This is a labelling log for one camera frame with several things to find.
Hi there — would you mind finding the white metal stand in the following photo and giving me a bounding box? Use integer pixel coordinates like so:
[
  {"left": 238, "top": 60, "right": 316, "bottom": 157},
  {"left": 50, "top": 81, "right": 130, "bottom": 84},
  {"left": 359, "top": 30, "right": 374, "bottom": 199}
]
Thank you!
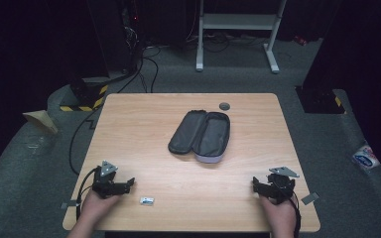
[{"left": 194, "top": 0, "right": 288, "bottom": 74}]

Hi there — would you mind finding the black stand base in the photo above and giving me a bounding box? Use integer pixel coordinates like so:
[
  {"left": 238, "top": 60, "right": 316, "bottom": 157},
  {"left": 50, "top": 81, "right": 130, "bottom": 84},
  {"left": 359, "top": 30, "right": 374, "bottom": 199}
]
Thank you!
[{"left": 295, "top": 85, "right": 347, "bottom": 115}]

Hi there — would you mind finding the white and blue tissue packet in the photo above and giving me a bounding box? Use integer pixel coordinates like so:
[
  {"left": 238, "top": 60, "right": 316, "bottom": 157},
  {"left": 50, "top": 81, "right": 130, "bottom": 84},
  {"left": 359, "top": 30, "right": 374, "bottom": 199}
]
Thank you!
[{"left": 351, "top": 144, "right": 381, "bottom": 172}]

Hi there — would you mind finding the black box with striped edge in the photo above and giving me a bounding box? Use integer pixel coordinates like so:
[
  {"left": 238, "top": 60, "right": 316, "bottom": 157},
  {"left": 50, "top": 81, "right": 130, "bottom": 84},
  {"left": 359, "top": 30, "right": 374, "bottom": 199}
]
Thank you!
[{"left": 59, "top": 76, "right": 109, "bottom": 113}]

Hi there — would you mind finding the dark grey pencil case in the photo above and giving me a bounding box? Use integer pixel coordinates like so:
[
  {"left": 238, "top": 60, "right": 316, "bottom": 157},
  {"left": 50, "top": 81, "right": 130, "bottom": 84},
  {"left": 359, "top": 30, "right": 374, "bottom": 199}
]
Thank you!
[{"left": 167, "top": 109, "right": 231, "bottom": 165}]

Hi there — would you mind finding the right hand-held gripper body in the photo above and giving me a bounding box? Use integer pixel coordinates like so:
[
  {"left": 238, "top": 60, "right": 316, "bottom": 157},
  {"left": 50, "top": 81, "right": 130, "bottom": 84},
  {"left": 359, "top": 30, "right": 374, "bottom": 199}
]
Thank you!
[{"left": 263, "top": 166, "right": 301, "bottom": 205}]

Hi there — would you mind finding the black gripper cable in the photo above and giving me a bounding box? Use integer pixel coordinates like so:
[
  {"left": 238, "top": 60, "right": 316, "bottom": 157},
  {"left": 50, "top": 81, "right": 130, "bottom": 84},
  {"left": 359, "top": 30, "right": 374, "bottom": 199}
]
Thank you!
[
  {"left": 74, "top": 166, "right": 99, "bottom": 222},
  {"left": 290, "top": 191, "right": 303, "bottom": 238}
]

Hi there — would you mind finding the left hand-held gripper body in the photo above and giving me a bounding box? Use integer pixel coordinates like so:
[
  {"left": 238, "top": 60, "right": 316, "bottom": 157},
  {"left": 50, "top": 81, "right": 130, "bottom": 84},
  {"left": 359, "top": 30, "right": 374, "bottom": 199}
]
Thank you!
[{"left": 91, "top": 160, "right": 129, "bottom": 200}]

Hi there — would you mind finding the grey tape strip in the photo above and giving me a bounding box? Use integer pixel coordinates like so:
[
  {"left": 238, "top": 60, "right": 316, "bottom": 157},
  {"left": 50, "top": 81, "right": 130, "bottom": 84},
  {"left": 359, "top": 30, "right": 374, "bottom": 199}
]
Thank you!
[
  {"left": 60, "top": 199, "right": 81, "bottom": 210},
  {"left": 300, "top": 191, "right": 320, "bottom": 206}
]

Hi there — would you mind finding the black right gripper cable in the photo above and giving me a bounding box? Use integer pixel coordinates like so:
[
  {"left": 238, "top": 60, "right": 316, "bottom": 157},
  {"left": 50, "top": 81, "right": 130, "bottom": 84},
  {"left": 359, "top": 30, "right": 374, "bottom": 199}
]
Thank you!
[{"left": 290, "top": 191, "right": 303, "bottom": 238}]

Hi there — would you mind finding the clear plastic wrapper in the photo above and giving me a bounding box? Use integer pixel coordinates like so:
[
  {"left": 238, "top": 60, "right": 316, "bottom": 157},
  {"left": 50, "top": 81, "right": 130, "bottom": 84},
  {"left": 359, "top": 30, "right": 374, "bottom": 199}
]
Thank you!
[{"left": 26, "top": 136, "right": 49, "bottom": 156}]

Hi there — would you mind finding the person's right hand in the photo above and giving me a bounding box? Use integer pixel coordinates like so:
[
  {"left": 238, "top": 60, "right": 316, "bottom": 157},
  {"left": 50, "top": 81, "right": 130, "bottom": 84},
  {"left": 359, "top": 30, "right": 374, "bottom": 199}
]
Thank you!
[{"left": 259, "top": 194, "right": 298, "bottom": 236}]

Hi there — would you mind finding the tan cardboard piece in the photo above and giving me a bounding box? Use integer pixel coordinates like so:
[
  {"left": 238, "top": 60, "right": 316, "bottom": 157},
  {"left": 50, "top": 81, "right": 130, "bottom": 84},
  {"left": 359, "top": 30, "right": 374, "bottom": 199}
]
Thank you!
[{"left": 22, "top": 109, "right": 60, "bottom": 136}]

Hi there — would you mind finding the person's left hand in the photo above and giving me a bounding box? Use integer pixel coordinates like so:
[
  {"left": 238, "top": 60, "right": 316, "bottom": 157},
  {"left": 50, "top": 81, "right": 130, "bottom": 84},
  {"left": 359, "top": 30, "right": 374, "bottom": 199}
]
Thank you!
[{"left": 78, "top": 189, "right": 121, "bottom": 230}]

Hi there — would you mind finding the black floor cable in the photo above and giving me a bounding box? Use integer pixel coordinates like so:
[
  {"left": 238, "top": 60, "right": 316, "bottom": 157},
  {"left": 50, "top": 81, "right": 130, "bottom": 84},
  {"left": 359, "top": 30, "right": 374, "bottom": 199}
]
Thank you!
[{"left": 67, "top": 46, "right": 160, "bottom": 177}]

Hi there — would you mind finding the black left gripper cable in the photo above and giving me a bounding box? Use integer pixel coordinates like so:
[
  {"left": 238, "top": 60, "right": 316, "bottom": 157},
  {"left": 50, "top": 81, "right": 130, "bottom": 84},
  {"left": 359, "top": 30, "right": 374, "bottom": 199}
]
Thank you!
[{"left": 74, "top": 166, "right": 99, "bottom": 222}]

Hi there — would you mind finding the dark equipment rack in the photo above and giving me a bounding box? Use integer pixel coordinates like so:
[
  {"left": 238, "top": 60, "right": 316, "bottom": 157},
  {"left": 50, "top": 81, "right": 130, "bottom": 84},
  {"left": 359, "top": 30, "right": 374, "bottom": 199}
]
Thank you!
[{"left": 87, "top": 0, "right": 145, "bottom": 75}]

